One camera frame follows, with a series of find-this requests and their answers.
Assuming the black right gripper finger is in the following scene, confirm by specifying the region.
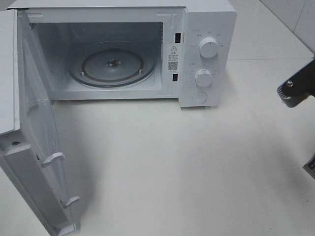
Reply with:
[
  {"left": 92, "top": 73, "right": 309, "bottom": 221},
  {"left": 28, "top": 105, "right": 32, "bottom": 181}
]
[{"left": 303, "top": 155, "right": 315, "bottom": 177}]

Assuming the round white door button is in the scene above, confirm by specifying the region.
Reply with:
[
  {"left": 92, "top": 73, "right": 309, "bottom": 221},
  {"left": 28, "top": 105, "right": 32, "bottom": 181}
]
[{"left": 192, "top": 92, "right": 207, "bottom": 103}]

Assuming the upper white power knob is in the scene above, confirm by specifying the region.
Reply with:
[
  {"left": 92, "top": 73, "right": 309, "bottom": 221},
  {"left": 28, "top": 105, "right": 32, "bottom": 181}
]
[{"left": 198, "top": 36, "right": 219, "bottom": 59}]

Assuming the white microwave oven body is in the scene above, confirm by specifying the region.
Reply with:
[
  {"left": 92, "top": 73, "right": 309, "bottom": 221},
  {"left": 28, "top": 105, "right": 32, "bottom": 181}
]
[{"left": 7, "top": 0, "right": 237, "bottom": 107}]

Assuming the glass microwave turntable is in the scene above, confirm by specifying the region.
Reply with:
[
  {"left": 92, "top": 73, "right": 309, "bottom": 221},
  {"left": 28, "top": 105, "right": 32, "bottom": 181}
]
[{"left": 67, "top": 41, "right": 160, "bottom": 88}]

